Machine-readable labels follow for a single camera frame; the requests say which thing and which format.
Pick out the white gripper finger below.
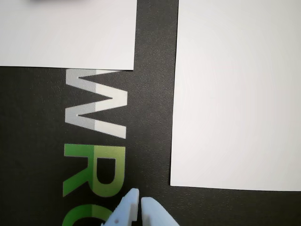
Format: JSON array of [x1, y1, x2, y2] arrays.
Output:
[[141, 197, 181, 226], [101, 187, 140, 226]]

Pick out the black mat with WROB print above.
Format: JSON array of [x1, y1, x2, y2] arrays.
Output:
[[0, 0, 301, 226]]

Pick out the white paper sheet marked 1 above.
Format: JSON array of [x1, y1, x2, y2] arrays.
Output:
[[0, 0, 137, 71]]

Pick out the white paper sheet marked HOME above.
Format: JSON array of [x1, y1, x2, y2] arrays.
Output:
[[170, 0, 301, 192]]

